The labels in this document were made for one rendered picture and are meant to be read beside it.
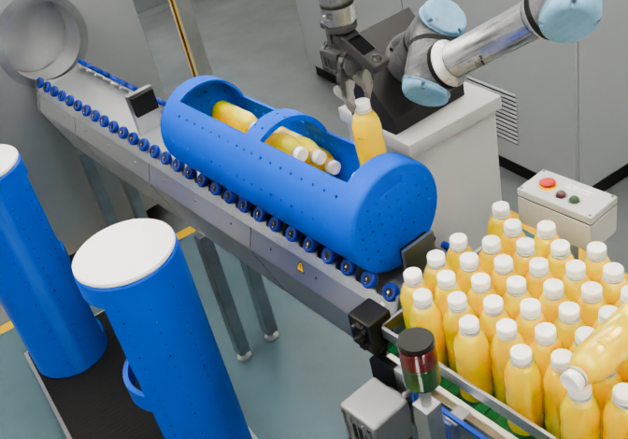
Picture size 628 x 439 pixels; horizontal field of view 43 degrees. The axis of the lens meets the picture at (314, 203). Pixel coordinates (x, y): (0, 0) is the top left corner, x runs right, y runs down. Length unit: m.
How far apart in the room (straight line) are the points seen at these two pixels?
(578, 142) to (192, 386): 1.95
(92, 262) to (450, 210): 0.98
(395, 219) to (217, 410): 0.86
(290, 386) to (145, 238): 1.11
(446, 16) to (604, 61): 1.52
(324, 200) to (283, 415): 1.29
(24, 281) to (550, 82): 2.17
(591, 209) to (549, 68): 1.60
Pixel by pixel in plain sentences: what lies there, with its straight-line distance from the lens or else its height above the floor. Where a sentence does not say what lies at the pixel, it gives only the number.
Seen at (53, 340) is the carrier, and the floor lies 0.35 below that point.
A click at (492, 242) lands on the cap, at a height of 1.10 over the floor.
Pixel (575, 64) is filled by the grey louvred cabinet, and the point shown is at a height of 0.71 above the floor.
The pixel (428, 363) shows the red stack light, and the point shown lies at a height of 1.23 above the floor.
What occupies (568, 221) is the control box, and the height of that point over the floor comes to 1.07.
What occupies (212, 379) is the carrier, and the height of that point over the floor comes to 0.58.
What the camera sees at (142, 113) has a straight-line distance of 2.88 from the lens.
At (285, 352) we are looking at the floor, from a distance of 3.20.
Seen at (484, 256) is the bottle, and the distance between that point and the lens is 1.79.
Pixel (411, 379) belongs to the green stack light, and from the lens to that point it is 1.38.
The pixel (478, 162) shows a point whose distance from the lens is 2.26.
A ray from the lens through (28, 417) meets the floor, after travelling 3.42.
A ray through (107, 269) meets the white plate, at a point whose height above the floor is 1.04.
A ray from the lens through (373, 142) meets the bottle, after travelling 1.87.
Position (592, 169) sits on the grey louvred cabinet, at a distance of 3.64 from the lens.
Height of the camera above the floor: 2.22
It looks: 34 degrees down
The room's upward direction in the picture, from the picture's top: 14 degrees counter-clockwise
